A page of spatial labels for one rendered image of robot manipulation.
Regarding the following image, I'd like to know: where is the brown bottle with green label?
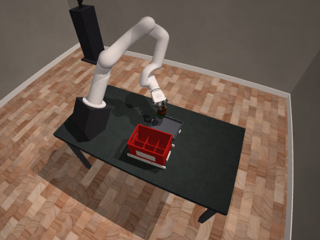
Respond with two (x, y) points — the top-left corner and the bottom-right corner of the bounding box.
(156, 106), (167, 119)

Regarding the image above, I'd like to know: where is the red plastic crate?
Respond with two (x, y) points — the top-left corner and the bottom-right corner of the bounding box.
(127, 124), (173, 166)

